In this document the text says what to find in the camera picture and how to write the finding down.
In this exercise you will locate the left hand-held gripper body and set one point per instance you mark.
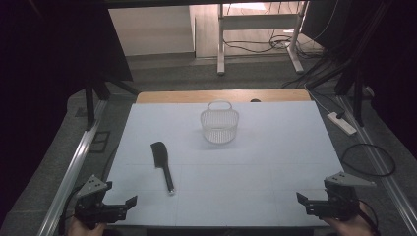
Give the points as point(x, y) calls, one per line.
point(90, 206)

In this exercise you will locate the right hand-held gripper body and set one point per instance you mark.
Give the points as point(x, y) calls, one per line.
point(341, 200)

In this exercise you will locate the black spatula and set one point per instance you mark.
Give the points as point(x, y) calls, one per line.
point(160, 155)

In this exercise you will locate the white plastic basket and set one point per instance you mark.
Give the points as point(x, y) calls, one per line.
point(219, 128)

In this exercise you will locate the person's left hand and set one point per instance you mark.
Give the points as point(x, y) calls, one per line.
point(83, 230)

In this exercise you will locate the person's right hand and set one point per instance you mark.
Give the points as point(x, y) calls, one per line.
point(352, 227)

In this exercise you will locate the dark floor socket cover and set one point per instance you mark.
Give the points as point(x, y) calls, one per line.
point(99, 141)

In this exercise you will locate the white table mat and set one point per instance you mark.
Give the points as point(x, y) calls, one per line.
point(262, 170)

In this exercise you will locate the white power strip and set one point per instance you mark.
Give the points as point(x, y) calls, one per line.
point(342, 124)

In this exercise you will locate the black plug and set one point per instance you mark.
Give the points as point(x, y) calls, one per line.
point(341, 114)

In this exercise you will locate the black stand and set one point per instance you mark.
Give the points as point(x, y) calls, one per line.
point(355, 88)
point(93, 95)

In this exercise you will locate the small black round object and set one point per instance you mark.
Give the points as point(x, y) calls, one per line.
point(255, 100)

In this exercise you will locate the wooden table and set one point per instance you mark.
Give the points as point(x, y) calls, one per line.
point(183, 96)

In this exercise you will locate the black curtain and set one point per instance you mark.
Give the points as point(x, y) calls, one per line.
point(49, 65)
point(390, 65)

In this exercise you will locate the aluminium rail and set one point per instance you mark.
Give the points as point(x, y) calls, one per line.
point(70, 177)
point(390, 183)

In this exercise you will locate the white desk frame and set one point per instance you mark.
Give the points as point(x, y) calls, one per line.
point(259, 21)

